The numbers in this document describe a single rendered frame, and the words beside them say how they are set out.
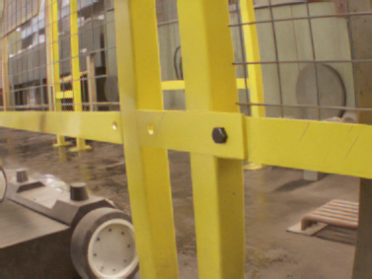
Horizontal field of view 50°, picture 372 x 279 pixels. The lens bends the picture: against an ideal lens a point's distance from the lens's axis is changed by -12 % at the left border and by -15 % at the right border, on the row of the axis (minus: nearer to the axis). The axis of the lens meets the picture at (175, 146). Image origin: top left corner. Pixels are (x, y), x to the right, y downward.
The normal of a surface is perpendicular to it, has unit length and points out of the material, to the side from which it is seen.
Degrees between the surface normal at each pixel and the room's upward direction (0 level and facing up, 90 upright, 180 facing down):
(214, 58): 90
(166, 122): 90
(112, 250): 90
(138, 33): 90
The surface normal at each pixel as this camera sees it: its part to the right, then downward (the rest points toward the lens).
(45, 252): 0.72, 0.06
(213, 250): -0.79, 0.16
